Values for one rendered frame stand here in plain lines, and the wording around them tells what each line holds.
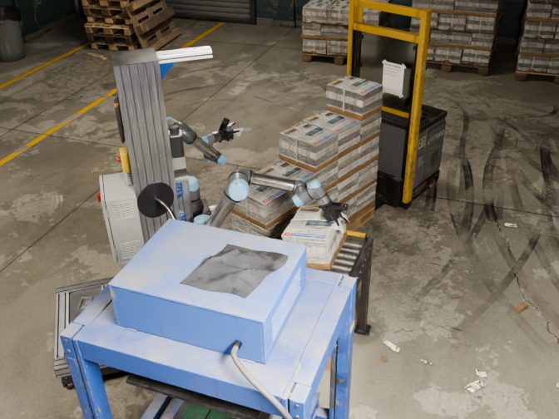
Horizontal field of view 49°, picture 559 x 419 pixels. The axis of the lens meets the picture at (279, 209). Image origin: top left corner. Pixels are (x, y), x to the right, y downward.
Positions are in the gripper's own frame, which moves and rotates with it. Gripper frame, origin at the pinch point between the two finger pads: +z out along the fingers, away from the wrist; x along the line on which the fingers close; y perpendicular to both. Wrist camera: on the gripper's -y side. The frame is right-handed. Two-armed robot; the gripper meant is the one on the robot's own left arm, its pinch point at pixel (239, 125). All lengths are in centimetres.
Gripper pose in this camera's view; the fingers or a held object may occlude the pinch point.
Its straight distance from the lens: 454.0
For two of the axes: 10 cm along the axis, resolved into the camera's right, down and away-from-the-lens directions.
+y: -0.7, 7.8, 6.2
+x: 6.7, 5.0, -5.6
